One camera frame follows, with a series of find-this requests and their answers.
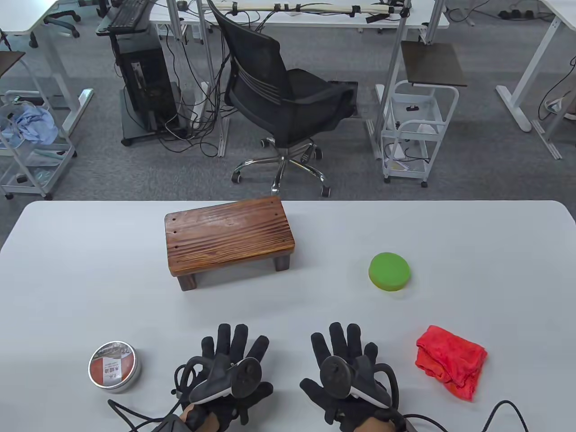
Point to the person's left forearm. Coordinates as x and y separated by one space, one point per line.
191 416

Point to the black chair base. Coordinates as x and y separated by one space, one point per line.
58 20

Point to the black box wrist camera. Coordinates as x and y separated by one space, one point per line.
407 425

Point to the grey rolling computer stand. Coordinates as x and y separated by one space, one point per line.
135 132

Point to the round silver wood wax tin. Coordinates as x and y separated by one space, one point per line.
132 380

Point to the white desk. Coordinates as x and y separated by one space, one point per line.
22 18
315 20
537 54

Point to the red cloth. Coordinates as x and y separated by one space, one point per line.
450 360

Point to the person's left hand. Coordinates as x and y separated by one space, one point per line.
225 346

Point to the person's right hand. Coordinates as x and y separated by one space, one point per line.
342 342

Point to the black computer tower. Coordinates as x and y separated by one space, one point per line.
148 90

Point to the black floor box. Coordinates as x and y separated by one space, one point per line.
346 84

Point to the green round sponge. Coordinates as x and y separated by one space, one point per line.
389 270

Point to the white paper bag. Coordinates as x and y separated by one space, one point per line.
427 128

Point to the black and white controller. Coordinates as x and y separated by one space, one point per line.
335 375
245 378

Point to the black mesh office chair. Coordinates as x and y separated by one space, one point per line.
270 90

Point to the black lattice wrist mount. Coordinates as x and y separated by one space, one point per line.
168 425

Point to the light blue cloth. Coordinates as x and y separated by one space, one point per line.
31 126

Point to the dark brown side table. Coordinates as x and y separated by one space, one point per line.
9 60

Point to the yellowish booklet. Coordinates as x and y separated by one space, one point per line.
398 165

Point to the brown wooden stool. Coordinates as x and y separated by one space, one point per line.
229 234

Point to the black keyboard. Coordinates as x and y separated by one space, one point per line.
128 13

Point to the black power strip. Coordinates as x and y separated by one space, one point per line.
517 14

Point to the white power strip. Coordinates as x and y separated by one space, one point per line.
198 110

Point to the aluminium frame post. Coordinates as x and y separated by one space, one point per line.
211 67
392 67
435 22
182 67
546 139

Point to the dark brown board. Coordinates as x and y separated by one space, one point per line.
432 63

